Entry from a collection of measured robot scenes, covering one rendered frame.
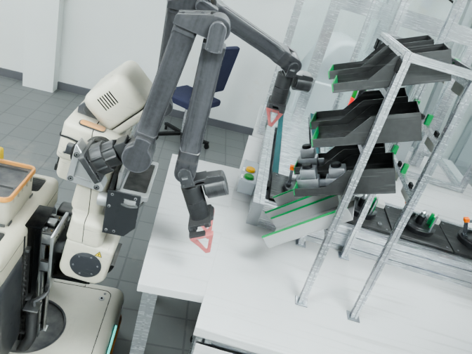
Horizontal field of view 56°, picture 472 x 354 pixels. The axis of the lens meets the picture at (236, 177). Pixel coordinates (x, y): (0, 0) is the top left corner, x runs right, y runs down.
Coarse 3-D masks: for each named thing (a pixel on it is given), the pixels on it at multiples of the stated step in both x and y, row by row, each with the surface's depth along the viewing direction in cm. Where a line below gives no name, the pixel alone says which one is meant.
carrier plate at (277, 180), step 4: (272, 176) 189; (276, 176) 190; (280, 176) 191; (284, 176) 192; (288, 176) 193; (272, 180) 186; (276, 180) 187; (280, 180) 188; (284, 180) 189; (272, 184) 182; (276, 184) 183; (280, 184) 184; (272, 188) 179; (276, 188) 180; (280, 188) 181; (272, 192) 176; (276, 192) 177; (280, 192) 178; (272, 196) 173; (272, 200) 172
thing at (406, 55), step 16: (384, 32) 134; (400, 48) 109; (464, 64) 114; (400, 80) 107; (416, 96) 140; (464, 96) 107; (384, 112) 111; (464, 112) 108; (448, 128) 110; (368, 144) 115; (432, 160) 114; (352, 176) 119; (352, 192) 121; (416, 192) 119; (368, 208) 158; (336, 224) 126; (400, 224) 123; (304, 240) 168; (352, 240) 165; (320, 256) 131; (384, 256) 128; (304, 288) 137; (368, 288) 134; (304, 304) 139; (352, 320) 139
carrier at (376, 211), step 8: (360, 200) 180; (376, 200) 173; (360, 208) 180; (376, 208) 188; (368, 216) 176; (376, 216) 181; (384, 216) 183; (352, 224) 172; (368, 224) 174; (376, 224) 175; (384, 224) 177; (384, 232) 172
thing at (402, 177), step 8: (456, 80) 114; (464, 80) 110; (384, 88) 115; (384, 96) 112; (424, 128) 126; (432, 136) 119; (360, 152) 119; (400, 168) 137; (400, 176) 133; (408, 192) 124
